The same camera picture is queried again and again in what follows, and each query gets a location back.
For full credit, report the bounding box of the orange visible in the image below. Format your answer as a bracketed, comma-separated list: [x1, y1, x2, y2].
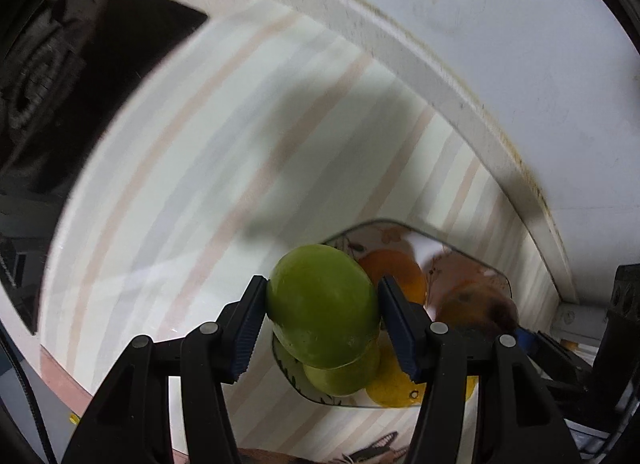
[358, 250, 428, 305]

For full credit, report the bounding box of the yellow lemon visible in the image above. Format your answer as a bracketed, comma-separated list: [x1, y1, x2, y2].
[364, 330, 478, 409]

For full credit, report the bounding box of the dark red apple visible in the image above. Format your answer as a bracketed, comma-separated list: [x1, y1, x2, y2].
[435, 282, 518, 340]

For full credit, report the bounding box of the green apple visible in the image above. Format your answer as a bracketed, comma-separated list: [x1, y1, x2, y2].
[267, 244, 380, 369]
[303, 340, 381, 397]

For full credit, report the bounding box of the floral oval ceramic plate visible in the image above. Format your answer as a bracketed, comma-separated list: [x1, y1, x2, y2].
[272, 220, 512, 409]

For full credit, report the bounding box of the striped table mat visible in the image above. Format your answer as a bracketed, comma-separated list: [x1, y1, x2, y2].
[37, 0, 564, 464]

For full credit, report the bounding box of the black gas stove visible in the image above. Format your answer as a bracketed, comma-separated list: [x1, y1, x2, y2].
[1, 0, 206, 333]

